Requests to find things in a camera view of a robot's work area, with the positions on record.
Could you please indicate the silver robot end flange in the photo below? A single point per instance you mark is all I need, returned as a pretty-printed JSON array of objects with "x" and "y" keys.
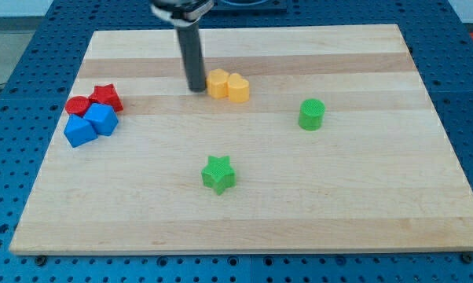
[{"x": 181, "y": 13}]

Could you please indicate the green star block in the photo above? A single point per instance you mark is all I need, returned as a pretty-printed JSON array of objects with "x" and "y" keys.
[{"x": 218, "y": 174}]

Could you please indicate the red cylinder block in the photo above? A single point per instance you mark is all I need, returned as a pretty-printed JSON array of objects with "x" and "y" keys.
[{"x": 77, "y": 105}]

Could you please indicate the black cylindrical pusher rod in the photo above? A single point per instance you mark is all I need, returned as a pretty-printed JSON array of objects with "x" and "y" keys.
[{"x": 192, "y": 56}]

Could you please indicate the yellow heart block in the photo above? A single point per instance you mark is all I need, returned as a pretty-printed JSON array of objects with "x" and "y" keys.
[{"x": 238, "y": 88}]

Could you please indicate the red star block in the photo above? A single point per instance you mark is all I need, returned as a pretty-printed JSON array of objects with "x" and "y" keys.
[{"x": 107, "y": 95}]

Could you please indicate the green cylinder block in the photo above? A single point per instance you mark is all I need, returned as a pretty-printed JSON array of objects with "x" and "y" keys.
[{"x": 311, "y": 114}]

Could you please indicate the yellow pentagon block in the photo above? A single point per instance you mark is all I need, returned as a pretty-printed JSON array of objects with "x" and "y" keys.
[{"x": 217, "y": 83}]

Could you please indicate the blue cube block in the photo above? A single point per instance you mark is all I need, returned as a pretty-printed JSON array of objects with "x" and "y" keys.
[{"x": 79, "y": 131}]

